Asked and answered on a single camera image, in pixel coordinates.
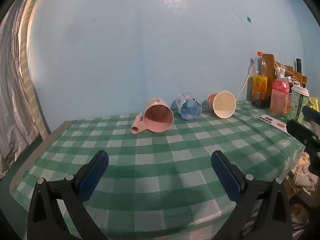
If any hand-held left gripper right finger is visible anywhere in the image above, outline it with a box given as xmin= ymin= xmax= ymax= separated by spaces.
xmin=211 ymin=150 xmax=293 ymax=240

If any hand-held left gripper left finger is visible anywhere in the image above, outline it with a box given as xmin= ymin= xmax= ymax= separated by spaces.
xmin=27 ymin=150 xmax=109 ymax=240

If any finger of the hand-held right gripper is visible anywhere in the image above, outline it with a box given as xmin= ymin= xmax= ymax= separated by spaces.
xmin=302 ymin=106 xmax=320 ymax=123
xmin=286 ymin=119 xmax=320 ymax=155

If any orange paper cup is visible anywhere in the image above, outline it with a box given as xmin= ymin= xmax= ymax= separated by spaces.
xmin=207 ymin=91 xmax=237 ymax=119

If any blue plastic cup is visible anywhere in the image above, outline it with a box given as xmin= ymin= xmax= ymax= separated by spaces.
xmin=171 ymin=93 xmax=202 ymax=121

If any pink cup with handle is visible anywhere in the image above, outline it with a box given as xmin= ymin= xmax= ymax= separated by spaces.
xmin=130 ymin=98 xmax=174 ymax=134

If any green and white takeaway cup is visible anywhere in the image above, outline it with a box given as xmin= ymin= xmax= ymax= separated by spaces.
xmin=289 ymin=84 xmax=310 ymax=123

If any yellow-green bag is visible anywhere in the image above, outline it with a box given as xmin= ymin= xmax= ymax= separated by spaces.
xmin=309 ymin=97 xmax=320 ymax=112

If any white cloth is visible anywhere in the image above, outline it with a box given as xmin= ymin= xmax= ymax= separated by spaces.
xmin=292 ymin=152 xmax=316 ymax=195

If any white card with brown shapes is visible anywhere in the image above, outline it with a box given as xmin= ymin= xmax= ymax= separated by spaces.
xmin=257 ymin=114 xmax=288 ymax=132

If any pink drink bottle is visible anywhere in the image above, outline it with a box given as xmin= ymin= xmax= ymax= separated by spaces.
xmin=270 ymin=67 xmax=290 ymax=114

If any wooden rack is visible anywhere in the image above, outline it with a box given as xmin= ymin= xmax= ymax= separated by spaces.
xmin=262 ymin=53 xmax=307 ymax=88

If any green checked tablecloth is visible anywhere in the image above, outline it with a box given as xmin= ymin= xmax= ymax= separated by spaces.
xmin=9 ymin=100 xmax=307 ymax=240

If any grey curtain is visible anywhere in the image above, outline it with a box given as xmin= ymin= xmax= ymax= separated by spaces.
xmin=0 ymin=0 xmax=42 ymax=178

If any white charger cable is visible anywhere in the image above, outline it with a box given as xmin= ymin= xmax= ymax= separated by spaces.
xmin=274 ymin=61 xmax=300 ymax=87

